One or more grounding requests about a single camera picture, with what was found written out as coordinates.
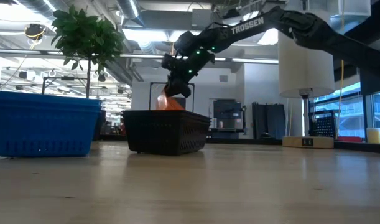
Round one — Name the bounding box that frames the red flat item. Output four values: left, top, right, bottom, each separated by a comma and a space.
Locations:
336, 136, 363, 143

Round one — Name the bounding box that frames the black ceiling dome camera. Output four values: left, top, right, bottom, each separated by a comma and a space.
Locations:
24, 23, 47, 41

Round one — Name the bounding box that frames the orange plastic basket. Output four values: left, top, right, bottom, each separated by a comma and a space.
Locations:
155, 86, 186, 111

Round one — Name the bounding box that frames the black aluminium table frame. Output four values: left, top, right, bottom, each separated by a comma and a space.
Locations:
98, 133, 380, 154

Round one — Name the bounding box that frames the dark curtain panel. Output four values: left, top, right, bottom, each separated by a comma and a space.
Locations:
251, 101, 287, 140

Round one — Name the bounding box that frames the dark equipment cabinet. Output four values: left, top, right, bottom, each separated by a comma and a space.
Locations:
211, 98, 247, 139

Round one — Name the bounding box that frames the grey ceiling box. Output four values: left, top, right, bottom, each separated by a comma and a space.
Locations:
192, 8, 213, 29

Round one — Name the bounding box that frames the green plant in black pot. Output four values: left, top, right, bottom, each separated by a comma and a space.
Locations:
51, 4, 126, 141

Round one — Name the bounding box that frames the white shade wooden base lamp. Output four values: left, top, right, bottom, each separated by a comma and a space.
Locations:
278, 29, 336, 149

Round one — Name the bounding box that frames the black perforated panel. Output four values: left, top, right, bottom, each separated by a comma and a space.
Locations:
308, 110, 339, 138

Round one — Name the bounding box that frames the pale yellow cylinder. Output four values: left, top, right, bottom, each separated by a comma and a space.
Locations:
366, 127, 380, 144

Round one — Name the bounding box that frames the yellow hanging cable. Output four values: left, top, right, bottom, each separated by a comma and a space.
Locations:
339, 0, 346, 128

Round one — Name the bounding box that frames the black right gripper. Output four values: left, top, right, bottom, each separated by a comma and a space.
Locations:
160, 51, 216, 98

